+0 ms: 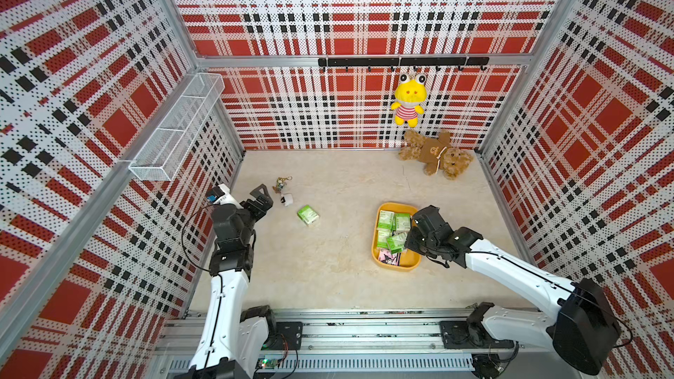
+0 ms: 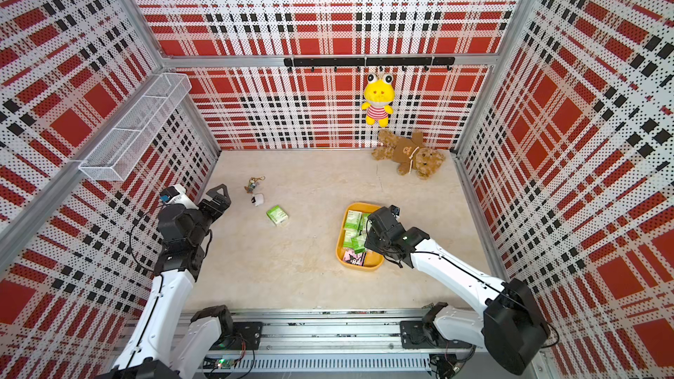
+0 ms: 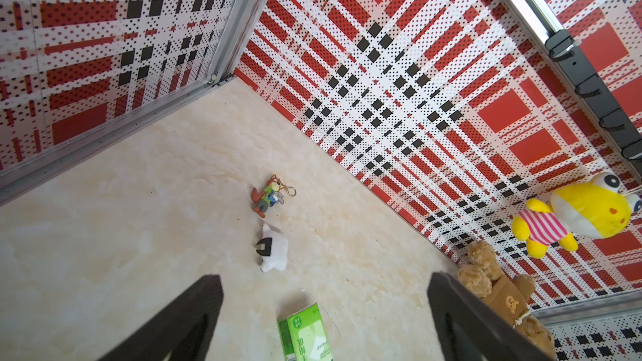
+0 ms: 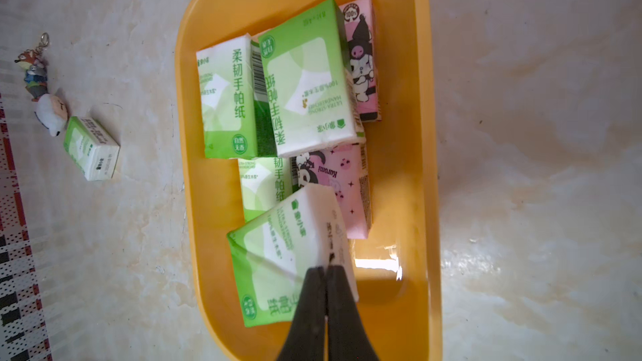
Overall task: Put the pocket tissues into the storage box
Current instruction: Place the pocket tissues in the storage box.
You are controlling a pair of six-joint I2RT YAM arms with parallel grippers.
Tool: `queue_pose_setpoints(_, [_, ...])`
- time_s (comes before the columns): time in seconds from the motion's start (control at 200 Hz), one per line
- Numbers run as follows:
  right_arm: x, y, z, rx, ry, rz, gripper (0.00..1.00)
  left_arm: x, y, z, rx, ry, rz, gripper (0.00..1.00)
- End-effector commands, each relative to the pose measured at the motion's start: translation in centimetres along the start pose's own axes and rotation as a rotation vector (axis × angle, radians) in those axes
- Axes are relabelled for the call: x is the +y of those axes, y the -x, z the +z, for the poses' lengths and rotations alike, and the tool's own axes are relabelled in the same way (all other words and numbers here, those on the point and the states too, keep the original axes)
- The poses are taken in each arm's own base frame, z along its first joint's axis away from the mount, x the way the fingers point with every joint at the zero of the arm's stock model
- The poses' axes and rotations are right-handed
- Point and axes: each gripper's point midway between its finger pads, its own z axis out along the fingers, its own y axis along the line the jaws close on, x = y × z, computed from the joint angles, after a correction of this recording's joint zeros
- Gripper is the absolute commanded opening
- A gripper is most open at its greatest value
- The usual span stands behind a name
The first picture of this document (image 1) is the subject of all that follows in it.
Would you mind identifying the green tissue pack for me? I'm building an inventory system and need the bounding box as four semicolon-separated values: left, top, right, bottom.
395;212;412;234
386;233;407;254
375;229;391;249
297;205;319;226
377;210;396;231

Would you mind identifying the yellow storage tray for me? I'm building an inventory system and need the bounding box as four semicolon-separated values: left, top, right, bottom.
371;202;421;272

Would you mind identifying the pink tissue pack bottom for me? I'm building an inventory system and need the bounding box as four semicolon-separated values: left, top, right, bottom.
377;248;401;267

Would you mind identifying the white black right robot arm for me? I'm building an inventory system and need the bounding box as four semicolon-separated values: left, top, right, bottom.
405;225;621;375

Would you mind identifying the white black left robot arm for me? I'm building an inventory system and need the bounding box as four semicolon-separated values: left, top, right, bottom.
179;184;276;378

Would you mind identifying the brown teddy bear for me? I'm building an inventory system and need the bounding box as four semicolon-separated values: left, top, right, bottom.
398;129;474;180

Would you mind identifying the yellow frog plush toy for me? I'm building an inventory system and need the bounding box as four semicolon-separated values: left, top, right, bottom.
391;73;428;129

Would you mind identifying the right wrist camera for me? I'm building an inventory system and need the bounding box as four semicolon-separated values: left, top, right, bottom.
412;205;453;247

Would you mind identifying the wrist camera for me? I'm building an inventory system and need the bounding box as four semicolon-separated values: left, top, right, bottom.
412;205;453;247
206;184;242;209

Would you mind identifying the fox figure keychain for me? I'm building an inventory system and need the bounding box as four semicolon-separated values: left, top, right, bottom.
273;177;292;195

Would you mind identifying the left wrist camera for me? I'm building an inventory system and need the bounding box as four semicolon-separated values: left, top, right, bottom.
206;184;242;209

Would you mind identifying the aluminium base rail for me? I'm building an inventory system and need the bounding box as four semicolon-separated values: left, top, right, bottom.
157;307;591;375

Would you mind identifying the white wire mesh basket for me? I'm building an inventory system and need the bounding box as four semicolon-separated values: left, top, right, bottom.
129;73;225;182

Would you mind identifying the black hook rail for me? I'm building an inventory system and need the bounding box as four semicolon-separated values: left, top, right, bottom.
318;56;490;69

